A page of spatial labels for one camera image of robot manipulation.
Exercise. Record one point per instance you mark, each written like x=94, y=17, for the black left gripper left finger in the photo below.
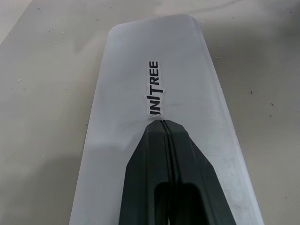
x=145, y=175

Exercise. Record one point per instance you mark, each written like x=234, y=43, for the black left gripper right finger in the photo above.
x=194, y=175

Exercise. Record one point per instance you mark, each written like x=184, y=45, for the white plastic pencil case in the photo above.
x=175, y=47

